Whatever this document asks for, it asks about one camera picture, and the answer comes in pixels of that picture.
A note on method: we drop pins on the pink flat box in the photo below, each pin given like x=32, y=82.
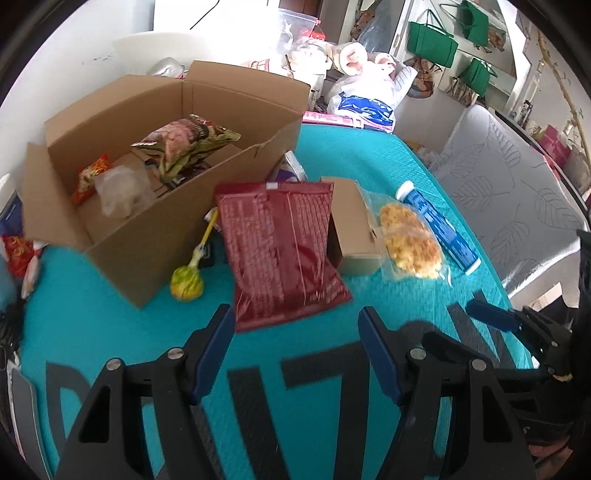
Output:
x=319, y=118

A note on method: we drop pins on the green tote bag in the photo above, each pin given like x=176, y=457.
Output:
x=431, y=41

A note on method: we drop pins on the white purple snack packet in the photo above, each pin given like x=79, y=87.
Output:
x=288, y=169

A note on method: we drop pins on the clear bag yellow crackers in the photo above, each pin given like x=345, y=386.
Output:
x=407, y=245

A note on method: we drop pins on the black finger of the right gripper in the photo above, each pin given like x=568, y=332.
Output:
x=447, y=349
x=546, y=340

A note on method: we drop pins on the teal blanket black letters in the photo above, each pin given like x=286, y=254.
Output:
x=295, y=401

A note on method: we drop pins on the green cereal snack bag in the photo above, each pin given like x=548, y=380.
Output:
x=178, y=149

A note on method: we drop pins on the large open cardboard box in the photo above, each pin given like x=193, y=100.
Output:
x=135, y=229

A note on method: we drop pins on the green lollipop yellow stick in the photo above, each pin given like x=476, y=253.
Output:
x=186, y=283

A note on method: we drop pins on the grey leaf pattern cushion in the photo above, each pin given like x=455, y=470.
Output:
x=522, y=215

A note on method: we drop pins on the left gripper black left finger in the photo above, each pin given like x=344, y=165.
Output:
x=108, y=439

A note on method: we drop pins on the blue white plastic bag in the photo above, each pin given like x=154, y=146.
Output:
x=371, y=97

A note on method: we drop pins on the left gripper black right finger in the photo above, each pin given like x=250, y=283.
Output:
x=443, y=430

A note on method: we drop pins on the blue tablet tube white cap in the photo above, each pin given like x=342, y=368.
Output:
x=453, y=242

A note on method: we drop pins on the small tan cardboard box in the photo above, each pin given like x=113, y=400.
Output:
x=352, y=248

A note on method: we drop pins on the dark red snack bag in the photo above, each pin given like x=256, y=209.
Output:
x=276, y=237

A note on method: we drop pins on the small red snack packet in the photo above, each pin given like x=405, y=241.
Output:
x=85, y=187

